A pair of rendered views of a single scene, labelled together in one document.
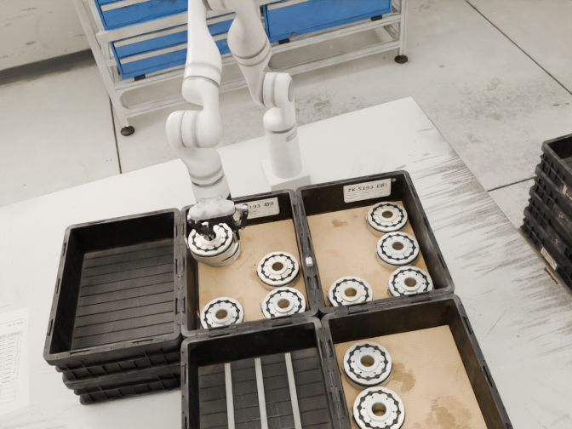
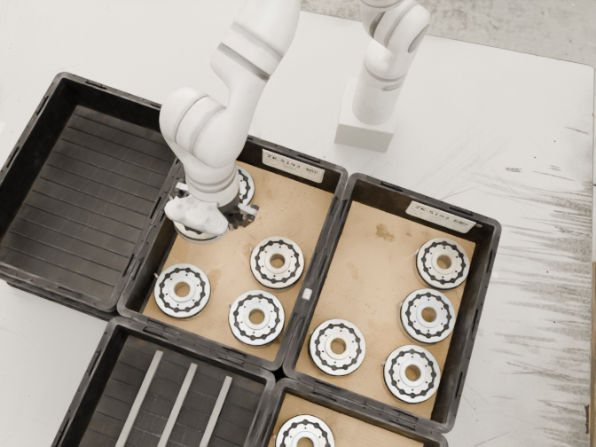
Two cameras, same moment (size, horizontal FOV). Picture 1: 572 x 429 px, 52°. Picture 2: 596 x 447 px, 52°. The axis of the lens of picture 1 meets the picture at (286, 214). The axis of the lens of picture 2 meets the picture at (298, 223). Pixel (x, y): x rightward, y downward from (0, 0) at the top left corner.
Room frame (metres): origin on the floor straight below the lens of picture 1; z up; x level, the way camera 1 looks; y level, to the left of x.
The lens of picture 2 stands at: (0.60, -0.04, 1.96)
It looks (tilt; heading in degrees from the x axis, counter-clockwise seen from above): 70 degrees down; 11
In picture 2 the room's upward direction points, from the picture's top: 10 degrees clockwise
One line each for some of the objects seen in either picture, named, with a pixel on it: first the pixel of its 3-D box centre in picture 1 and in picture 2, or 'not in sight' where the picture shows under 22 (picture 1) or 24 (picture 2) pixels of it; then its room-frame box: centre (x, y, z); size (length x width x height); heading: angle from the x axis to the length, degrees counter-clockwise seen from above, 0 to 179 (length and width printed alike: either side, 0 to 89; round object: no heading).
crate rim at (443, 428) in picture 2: (368, 237); (396, 294); (0.91, -0.18, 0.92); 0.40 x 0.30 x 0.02; 1
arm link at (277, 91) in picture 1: (277, 102); (395, 38); (1.33, -0.02, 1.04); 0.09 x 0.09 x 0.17; 70
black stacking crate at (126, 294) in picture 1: (125, 291); (92, 195); (0.90, 0.42, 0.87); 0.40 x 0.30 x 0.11; 1
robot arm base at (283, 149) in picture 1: (283, 146); (379, 85); (1.33, -0.02, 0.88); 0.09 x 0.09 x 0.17; 19
